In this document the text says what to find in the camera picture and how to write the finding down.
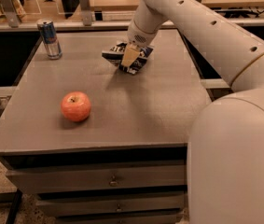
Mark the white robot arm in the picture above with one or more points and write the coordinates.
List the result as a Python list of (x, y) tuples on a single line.
[(225, 164)]

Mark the top grey drawer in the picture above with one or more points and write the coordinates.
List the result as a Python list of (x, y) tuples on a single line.
[(121, 175)]

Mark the grey drawer cabinet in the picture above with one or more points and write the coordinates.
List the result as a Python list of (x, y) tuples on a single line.
[(133, 118)]

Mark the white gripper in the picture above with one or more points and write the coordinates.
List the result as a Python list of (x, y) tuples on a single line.
[(138, 35)]

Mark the middle grey drawer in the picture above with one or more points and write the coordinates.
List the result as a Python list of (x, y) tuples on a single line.
[(114, 204)]

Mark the grey drawer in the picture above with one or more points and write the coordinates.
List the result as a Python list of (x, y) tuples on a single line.
[(114, 204), (121, 175)]

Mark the metal railing frame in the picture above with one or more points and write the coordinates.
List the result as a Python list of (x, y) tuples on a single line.
[(58, 11)]

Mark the blue chip bag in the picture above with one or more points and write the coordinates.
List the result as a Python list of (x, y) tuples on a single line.
[(116, 53)]

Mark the red apple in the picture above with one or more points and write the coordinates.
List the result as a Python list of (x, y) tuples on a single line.
[(76, 106)]

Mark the redbull can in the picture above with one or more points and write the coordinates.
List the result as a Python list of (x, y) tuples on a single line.
[(49, 37)]

